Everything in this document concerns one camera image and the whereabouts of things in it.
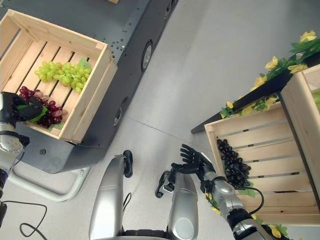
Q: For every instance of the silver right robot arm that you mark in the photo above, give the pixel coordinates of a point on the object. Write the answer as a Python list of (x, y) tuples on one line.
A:
[(232, 207)]

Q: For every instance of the black grape bunch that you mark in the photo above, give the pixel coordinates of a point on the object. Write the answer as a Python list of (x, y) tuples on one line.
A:
[(233, 163)]

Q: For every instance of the tall light wooden crate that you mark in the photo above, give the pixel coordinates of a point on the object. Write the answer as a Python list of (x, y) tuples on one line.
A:
[(303, 110)]

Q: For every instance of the large light wooden crate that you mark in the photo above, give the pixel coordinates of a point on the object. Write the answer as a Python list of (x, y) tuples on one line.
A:
[(60, 75)]

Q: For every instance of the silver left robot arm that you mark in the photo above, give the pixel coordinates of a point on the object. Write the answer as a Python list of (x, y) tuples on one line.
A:
[(7, 142)]

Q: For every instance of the dark grey mobile cart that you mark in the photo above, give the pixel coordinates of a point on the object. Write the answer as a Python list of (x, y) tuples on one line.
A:
[(100, 75)]

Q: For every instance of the dark right robot foot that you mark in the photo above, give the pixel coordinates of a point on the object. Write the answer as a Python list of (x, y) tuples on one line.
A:
[(163, 183)]

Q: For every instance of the white tubular cart frame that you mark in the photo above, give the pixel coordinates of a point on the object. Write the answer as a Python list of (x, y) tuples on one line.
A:
[(57, 182)]

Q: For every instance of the dark robot foot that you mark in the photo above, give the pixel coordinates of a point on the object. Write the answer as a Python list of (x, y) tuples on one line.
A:
[(128, 162), (163, 183)]

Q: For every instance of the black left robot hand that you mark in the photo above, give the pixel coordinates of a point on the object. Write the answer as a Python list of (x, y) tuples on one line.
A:
[(30, 110)]

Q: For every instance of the silver robot leg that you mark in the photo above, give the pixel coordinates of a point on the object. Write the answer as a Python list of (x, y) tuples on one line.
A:
[(107, 195), (183, 207)]

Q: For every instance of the silver left robot leg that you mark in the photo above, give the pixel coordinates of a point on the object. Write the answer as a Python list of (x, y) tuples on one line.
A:
[(107, 195)]

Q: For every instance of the red grape bunch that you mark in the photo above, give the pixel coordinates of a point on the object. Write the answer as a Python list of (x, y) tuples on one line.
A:
[(48, 110)]

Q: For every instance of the green grape bunch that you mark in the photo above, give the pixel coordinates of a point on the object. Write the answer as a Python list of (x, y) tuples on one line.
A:
[(65, 73)]

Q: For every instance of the silver right robot leg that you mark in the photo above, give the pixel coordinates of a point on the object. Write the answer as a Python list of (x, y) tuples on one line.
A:
[(183, 207)]

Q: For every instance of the yellow flower leaf garland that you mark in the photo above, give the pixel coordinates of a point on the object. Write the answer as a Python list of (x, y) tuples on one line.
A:
[(280, 82)]

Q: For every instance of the dark left robot foot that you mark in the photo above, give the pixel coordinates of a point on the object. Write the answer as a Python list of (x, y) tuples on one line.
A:
[(128, 162)]

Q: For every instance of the black stand frame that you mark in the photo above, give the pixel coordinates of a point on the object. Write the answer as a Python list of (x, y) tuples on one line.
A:
[(240, 105)]

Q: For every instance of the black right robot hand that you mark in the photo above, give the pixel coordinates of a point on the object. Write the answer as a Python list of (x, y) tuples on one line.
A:
[(191, 160)]

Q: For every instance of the slatted light wooden crate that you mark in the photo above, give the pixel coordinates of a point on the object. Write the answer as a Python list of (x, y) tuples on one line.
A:
[(265, 175)]

